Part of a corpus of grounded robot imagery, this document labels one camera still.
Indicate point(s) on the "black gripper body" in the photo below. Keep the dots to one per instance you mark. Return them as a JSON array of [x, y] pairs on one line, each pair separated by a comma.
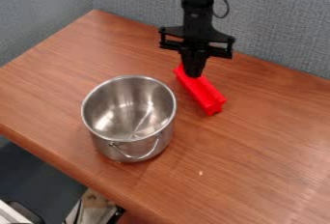
[[196, 32]]

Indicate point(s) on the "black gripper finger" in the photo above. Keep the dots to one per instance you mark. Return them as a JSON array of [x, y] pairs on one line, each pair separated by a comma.
[[201, 55], [187, 60]]

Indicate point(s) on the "red plastic block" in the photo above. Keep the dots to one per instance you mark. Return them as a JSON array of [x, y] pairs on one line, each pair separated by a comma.
[[201, 90]]

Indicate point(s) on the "stainless steel pot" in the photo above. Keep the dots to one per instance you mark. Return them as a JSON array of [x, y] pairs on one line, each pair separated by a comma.
[[128, 114]]

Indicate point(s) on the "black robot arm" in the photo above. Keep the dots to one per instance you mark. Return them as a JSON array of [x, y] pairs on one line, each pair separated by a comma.
[[200, 3]]

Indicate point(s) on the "beige object under table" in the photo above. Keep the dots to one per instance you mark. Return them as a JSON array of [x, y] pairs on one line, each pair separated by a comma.
[[93, 210]]

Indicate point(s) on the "white object at corner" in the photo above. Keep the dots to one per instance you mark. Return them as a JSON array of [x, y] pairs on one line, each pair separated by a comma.
[[9, 216]]

